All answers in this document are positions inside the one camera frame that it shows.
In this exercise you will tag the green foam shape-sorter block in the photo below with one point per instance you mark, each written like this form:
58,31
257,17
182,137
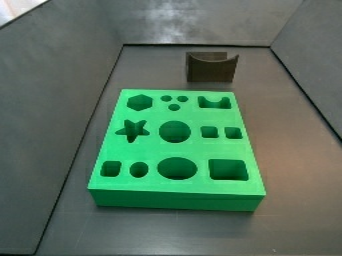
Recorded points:
177,153

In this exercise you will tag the black curved cradle stand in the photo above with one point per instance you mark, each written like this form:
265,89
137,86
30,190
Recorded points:
210,67

